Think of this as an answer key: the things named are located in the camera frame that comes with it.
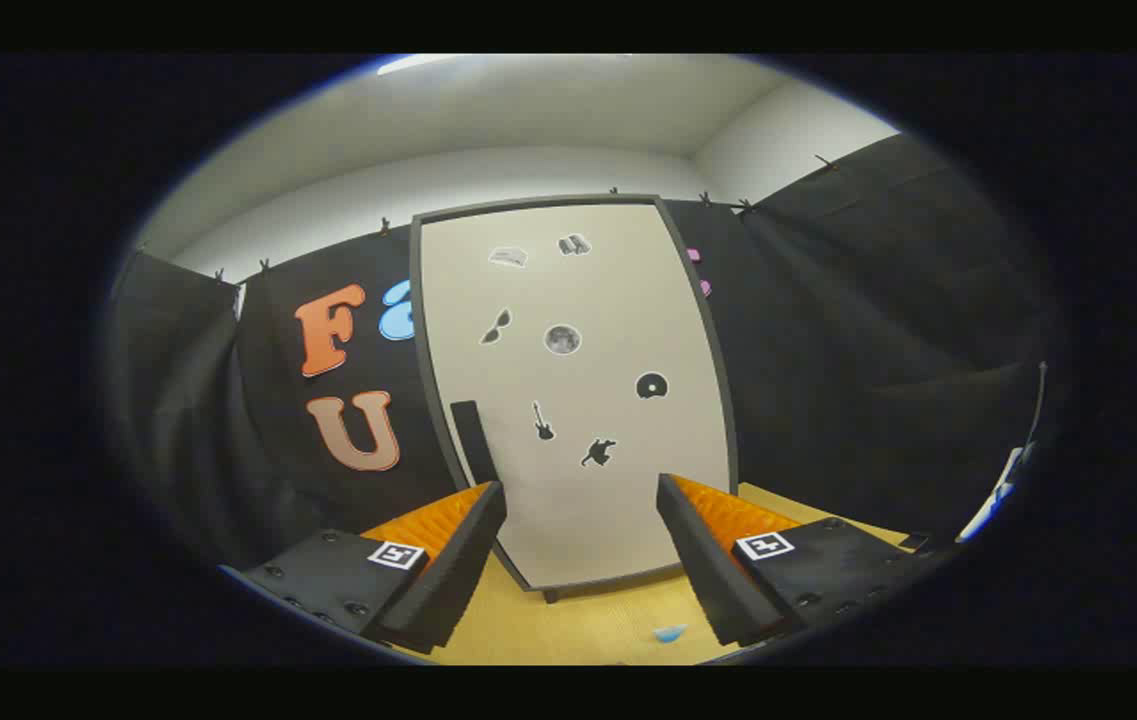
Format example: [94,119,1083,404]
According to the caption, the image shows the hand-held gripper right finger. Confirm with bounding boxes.
[655,472,944,649]

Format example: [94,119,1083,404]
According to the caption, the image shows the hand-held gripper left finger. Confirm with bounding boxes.
[223,480,509,656]

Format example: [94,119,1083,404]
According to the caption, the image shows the black backdrop cloth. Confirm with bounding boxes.
[108,133,1054,571]

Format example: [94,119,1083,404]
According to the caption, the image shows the grey cabinet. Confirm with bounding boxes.
[410,193,739,604]

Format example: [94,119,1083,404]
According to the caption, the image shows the white and blue object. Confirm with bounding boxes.
[958,447,1024,543]

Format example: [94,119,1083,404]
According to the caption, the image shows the black door handle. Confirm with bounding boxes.
[450,400,501,486]

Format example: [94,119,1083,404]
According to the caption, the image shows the thin grey cable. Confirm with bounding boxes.
[1023,360,1049,461]

